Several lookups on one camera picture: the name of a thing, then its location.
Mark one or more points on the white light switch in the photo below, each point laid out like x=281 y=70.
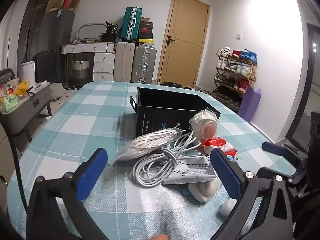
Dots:
x=238 y=36

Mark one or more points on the beige suitcase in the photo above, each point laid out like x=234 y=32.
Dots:
x=123 y=62

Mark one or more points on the oval mirror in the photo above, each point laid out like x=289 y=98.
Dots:
x=91 y=31

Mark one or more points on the wooden shoe rack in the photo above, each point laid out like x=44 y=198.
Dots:
x=236 y=80

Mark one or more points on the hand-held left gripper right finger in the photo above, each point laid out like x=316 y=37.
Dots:
x=225 y=173

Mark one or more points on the small blue object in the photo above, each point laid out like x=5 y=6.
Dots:
x=186 y=192

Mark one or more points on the flat white packet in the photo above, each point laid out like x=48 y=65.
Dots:
x=192 y=170

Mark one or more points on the woven laundry basket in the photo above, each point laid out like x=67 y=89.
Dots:
x=80 y=72

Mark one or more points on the green box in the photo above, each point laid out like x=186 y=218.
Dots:
x=10 y=102

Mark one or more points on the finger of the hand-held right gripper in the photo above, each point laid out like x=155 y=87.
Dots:
x=267 y=172
x=273 y=148

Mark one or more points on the red plastic packet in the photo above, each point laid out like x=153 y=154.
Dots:
x=217 y=142

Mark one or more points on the white small appliance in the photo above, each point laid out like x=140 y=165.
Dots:
x=28 y=72

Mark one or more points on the white desk with drawers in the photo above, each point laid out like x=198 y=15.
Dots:
x=102 y=60

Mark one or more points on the teal checked tablecloth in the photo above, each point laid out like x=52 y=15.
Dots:
x=87 y=120

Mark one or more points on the brown shoe box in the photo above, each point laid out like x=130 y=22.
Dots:
x=145 y=19

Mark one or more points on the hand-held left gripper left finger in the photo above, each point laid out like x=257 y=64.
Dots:
x=91 y=173

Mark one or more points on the pile of shoes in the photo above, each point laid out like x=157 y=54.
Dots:
x=185 y=87

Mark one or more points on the brown cardboard box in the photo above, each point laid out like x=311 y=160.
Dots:
x=75 y=3

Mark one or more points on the black white patterned rug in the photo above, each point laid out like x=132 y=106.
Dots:
x=71 y=88

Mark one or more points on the person's left hand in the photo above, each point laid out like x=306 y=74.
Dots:
x=158 y=237

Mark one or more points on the black cardboard box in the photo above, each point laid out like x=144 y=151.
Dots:
x=160 y=115

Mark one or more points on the silver suitcase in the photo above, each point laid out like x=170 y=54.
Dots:
x=143 y=65

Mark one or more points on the tan wooden door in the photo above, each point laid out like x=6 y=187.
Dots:
x=185 y=42

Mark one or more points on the dark wardrobe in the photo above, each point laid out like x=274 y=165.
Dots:
x=35 y=17

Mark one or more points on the grey round stool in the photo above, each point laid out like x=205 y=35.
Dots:
x=56 y=91

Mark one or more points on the teal suitcase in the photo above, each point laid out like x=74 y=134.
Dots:
x=131 y=25

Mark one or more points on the black framed glass door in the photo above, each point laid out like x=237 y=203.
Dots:
x=308 y=80

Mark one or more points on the small white pouch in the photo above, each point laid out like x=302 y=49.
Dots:
x=226 y=208

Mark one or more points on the grey fridge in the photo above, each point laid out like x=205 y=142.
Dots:
x=57 y=35

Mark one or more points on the purple paper bag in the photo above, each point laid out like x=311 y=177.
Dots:
x=250 y=105

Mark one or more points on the bagged white tape roll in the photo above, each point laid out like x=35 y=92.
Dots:
x=208 y=130

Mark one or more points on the black shoe box red logo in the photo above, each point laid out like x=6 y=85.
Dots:
x=146 y=30

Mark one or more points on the yellow snack bag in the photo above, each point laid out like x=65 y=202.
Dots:
x=23 y=87

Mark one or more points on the black paper bag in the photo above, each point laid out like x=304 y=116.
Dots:
x=111 y=30

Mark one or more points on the grey low cabinet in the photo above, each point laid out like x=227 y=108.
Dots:
x=27 y=112

